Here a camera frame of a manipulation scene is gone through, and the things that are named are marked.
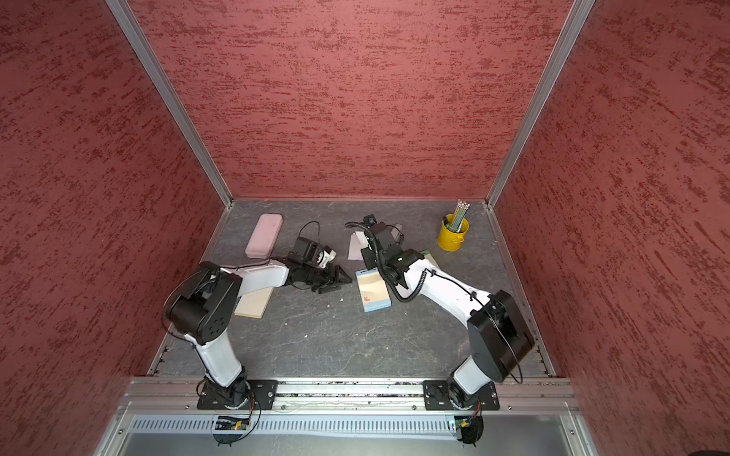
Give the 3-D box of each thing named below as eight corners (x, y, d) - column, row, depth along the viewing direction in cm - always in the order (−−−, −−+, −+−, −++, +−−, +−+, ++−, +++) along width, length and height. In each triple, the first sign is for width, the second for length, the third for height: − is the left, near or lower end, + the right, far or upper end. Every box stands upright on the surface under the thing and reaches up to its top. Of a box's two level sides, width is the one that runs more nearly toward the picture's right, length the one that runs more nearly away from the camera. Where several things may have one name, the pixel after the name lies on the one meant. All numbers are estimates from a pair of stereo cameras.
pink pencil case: (243, 257, 105) (241, 253, 103) (263, 215, 118) (262, 212, 117) (267, 259, 104) (266, 256, 103) (285, 217, 118) (283, 214, 116)
